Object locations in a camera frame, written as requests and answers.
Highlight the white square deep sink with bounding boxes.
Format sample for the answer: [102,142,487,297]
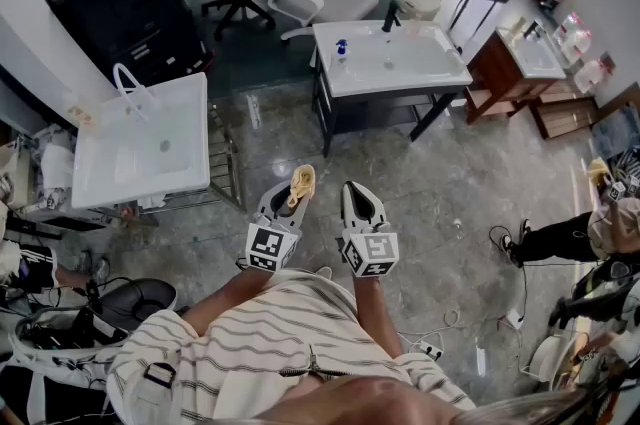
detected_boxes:
[70,72,212,211]

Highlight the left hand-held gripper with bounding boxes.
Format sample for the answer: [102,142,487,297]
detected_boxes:
[243,180,318,273]

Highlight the black basin faucet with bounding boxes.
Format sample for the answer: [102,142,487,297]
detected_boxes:
[380,0,403,34]

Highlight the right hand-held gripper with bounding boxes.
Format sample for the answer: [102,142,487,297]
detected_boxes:
[340,180,400,279]

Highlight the yellow cloth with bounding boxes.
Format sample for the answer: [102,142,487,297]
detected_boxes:
[286,164,318,209]

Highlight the grey metal sink frame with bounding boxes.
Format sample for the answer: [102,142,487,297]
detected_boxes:
[139,102,247,215]

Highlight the brown wooden vanity cabinet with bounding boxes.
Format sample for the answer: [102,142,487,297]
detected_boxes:
[464,30,600,140]

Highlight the person's left forearm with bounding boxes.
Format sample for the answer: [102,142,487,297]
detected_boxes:
[192,266,275,337]

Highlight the white rectangular wash basin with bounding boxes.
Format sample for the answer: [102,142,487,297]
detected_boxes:
[311,19,474,99]

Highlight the beige round bin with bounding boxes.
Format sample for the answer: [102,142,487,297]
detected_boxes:
[396,0,444,22]

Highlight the large black cabinet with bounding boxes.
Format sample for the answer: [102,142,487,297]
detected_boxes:
[48,0,215,88]

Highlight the clear plastic jug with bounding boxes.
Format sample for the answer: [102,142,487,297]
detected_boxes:
[551,11,594,65]
[573,56,617,95]

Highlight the person's right forearm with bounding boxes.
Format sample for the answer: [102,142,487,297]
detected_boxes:
[352,275,404,357]

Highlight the black metal basin stand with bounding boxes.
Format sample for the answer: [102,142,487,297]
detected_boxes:
[311,57,470,159]

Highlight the white round stool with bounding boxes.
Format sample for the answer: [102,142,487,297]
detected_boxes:
[528,331,592,385]

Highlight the white vanity top basin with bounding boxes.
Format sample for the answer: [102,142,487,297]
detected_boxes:
[495,24,568,81]

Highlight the person's striped cream shirt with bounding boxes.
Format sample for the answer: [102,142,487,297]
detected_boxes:
[107,266,476,425]

